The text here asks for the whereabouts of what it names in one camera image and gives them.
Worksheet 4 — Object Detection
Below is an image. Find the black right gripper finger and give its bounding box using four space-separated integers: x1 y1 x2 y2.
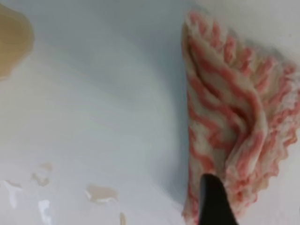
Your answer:
198 174 238 225

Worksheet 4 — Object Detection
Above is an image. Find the pink white checkered rag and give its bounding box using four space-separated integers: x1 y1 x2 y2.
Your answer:
181 11 300 225

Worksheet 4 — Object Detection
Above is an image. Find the beige coffee stain puddle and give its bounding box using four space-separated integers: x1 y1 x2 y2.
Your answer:
0 4 34 79

